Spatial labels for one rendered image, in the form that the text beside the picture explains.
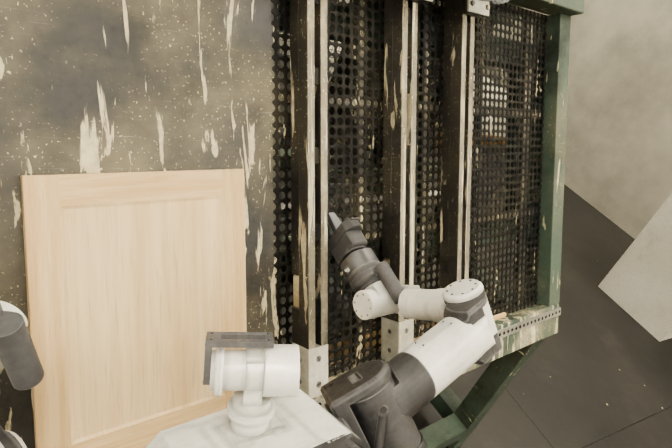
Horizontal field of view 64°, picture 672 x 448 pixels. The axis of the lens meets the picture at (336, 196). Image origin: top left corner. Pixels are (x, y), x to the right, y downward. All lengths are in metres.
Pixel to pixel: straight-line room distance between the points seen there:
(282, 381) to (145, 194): 0.55
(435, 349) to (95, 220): 0.66
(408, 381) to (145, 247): 0.58
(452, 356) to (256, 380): 0.36
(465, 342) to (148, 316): 0.63
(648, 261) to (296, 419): 4.06
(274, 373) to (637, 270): 4.16
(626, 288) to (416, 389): 3.95
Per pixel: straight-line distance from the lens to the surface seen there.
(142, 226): 1.14
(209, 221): 1.20
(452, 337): 0.96
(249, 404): 0.76
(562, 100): 2.22
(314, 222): 1.28
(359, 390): 0.86
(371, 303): 1.20
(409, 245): 1.52
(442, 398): 2.71
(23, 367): 0.72
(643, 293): 4.73
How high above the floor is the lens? 1.98
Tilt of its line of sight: 29 degrees down
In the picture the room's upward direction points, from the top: 23 degrees clockwise
